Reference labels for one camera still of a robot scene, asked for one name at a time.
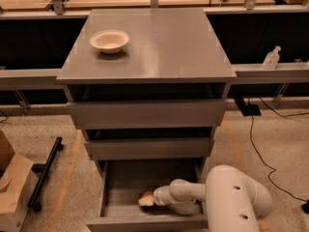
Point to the grey drawer cabinet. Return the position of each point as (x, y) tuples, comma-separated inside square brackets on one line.
[(172, 55)]

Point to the red apple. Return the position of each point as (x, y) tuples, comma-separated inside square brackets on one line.
[(148, 193)]

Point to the clear pump bottle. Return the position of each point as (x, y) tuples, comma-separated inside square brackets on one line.
[(272, 58)]

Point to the grey top drawer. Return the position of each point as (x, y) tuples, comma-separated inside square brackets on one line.
[(146, 114)]

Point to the black metal bar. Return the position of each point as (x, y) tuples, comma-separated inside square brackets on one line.
[(42, 170)]

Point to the grey metal rail frame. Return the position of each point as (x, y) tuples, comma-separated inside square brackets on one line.
[(245, 36)]

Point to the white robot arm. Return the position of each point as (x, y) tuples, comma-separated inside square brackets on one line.
[(234, 201)]

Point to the grey middle drawer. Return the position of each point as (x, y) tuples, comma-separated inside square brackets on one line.
[(146, 149)]

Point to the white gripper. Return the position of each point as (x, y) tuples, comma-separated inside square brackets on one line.
[(158, 196)]

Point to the grey open bottom drawer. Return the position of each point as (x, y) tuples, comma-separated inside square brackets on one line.
[(124, 181)]

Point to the brown cardboard box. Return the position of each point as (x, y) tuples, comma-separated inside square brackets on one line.
[(16, 186)]

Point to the black power brick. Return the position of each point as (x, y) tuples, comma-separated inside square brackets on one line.
[(247, 108)]

